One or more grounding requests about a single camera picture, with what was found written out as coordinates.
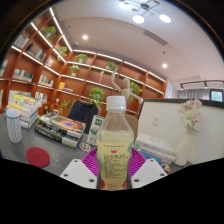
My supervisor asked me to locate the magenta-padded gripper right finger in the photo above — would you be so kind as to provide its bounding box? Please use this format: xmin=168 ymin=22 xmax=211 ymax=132
xmin=128 ymin=147 xmax=168 ymax=190

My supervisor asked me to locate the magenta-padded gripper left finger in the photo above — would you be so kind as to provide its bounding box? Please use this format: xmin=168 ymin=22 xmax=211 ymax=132
xmin=59 ymin=147 xmax=99 ymax=190

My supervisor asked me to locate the clear bottle with yellow drink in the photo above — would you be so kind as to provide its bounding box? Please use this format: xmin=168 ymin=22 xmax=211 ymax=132
xmin=95 ymin=95 xmax=136 ymax=191

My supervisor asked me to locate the white ceramic vase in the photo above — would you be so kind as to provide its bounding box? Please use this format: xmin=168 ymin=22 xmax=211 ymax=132
xmin=173 ymin=128 xmax=194 ymax=167

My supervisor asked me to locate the flat round red coaster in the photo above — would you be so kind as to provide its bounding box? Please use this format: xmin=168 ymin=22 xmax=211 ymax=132
xmin=25 ymin=146 xmax=51 ymax=169

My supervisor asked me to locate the tall green white carton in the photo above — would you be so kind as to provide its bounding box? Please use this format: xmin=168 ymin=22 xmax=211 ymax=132
xmin=89 ymin=114 xmax=104 ymax=147

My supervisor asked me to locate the tan chair back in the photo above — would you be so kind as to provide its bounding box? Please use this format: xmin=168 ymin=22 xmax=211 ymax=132
xmin=125 ymin=113 xmax=140 ymax=141

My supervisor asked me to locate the dark office chair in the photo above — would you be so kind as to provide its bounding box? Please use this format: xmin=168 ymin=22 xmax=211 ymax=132
xmin=67 ymin=99 xmax=103 ymax=135

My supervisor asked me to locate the white partition with dark top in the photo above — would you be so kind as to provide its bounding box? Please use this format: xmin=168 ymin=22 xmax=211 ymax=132
xmin=137 ymin=98 xmax=224 ymax=166

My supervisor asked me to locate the white patterned mug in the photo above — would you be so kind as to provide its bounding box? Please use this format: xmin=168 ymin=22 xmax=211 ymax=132
xmin=4 ymin=108 xmax=23 ymax=144

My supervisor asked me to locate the grey curtain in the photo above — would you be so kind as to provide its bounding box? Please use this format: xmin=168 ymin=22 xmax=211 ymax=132
xmin=178 ymin=88 xmax=211 ymax=100

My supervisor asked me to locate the window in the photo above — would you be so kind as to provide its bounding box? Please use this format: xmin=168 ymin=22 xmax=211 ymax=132
xmin=209 ymin=89 xmax=224 ymax=103

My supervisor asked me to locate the brown lit shelf unit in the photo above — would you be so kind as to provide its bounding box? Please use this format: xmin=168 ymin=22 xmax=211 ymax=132
xmin=0 ymin=7 xmax=168 ymax=118

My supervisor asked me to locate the ceiling air vent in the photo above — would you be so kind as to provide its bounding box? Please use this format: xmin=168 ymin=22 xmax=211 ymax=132
xmin=143 ymin=29 xmax=168 ymax=46

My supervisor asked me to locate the branched ceiling lamp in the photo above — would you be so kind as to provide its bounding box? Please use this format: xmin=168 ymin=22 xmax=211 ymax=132
xmin=118 ymin=0 xmax=173 ymax=25

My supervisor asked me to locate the white wall socket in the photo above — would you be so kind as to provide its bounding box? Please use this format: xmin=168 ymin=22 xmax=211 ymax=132
xmin=152 ymin=115 xmax=161 ymax=127

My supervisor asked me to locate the black track light rail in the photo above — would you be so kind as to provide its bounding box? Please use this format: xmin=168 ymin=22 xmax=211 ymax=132
xmin=179 ymin=79 xmax=224 ymax=90

